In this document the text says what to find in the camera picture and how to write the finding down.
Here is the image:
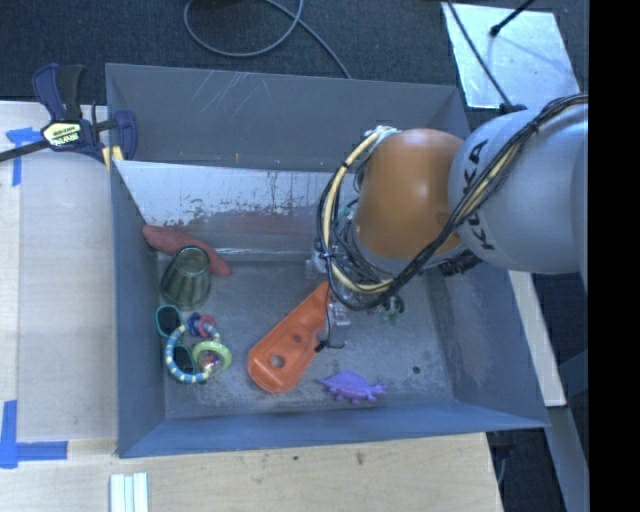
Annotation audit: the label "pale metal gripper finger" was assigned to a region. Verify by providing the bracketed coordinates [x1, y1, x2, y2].
[327, 305, 352, 350]

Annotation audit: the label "purple toy dinosaur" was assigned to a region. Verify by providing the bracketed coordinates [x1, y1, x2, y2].
[316, 370, 389, 405]

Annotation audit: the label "green clear plastic cup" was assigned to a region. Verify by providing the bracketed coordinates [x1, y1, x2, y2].
[159, 245, 213, 312]

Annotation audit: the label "grey metal bin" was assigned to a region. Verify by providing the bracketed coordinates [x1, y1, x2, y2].
[104, 63, 552, 459]

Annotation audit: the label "teal sunglasses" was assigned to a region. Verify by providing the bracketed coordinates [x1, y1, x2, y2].
[154, 304, 202, 377]

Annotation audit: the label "pale wood board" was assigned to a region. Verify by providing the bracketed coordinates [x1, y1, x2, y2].
[17, 152, 119, 442]

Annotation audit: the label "orange plastic tool handle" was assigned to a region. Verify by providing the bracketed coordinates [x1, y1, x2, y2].
[247, 281, 332, 394]

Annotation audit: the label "striped ring baby rattle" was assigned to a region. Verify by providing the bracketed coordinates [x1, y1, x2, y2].
[164, 312, 234, 386]

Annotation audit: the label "black cylinder on white bracket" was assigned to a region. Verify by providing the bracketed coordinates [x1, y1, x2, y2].
[438, 249, 484, 277]

